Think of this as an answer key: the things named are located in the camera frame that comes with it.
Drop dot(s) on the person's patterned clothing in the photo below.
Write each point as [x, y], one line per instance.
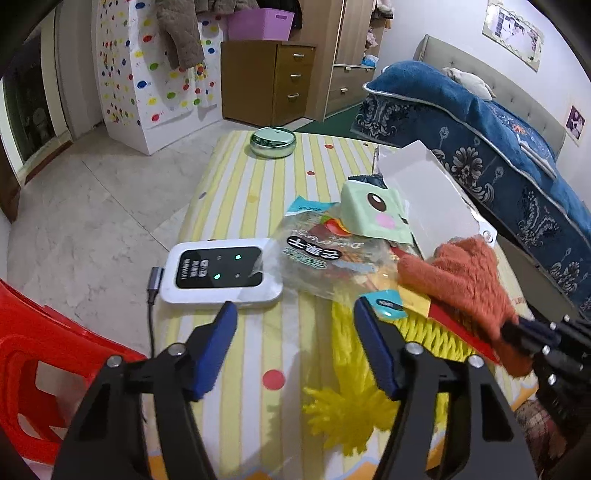
[540, 429]

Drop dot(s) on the brown fuzzy jacket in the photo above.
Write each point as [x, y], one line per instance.
[180, 37]

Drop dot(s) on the glass door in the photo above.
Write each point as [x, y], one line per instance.
[27, 110]

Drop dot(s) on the clear snack bag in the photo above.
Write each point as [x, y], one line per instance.
[323, 263]

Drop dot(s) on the grey padded headboard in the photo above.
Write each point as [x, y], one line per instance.
[508, 87]

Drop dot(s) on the green round tin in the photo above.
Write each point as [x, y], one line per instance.
[272, 143]

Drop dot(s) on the red and yellow packet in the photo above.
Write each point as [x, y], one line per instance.
[455, 325]

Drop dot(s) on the green cartoon face packet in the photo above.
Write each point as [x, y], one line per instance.
[369, 207]

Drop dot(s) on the yellow striped tablecloth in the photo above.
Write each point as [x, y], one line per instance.
[286, 323]

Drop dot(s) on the red plastic chair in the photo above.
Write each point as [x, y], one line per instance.
[27, 346]

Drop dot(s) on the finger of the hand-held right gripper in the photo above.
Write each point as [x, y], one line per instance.
[535, 333]
[561, 369]

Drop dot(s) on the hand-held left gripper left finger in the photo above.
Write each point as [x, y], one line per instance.
[217, 350]

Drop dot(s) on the green floor mat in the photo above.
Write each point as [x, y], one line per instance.
[332, 122]

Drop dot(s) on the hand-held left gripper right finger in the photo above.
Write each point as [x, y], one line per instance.
[376, 350]

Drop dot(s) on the hanging pink clothes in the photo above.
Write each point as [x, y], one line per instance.
[373, 39]

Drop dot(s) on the yellow spiky toy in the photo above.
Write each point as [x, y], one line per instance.
[351, 415]

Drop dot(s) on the small purple wall picture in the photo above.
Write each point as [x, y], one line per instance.
[575, 122]

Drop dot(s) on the blue patterned blanket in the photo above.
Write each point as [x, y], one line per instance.
[508, 152]

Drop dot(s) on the wooden wardrobe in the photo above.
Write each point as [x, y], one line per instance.
[341, 46]

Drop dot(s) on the white portable device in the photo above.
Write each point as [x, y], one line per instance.
[207, 267]

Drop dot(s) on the polka dot cover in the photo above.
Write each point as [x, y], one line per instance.
[124, 92]

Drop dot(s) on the purple storage basket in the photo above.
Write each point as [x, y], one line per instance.
[258, 25]

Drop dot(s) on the wooden drawer cabinet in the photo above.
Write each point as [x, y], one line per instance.
[249, 83]

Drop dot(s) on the wall poster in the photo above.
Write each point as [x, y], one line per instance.
[512, 32]

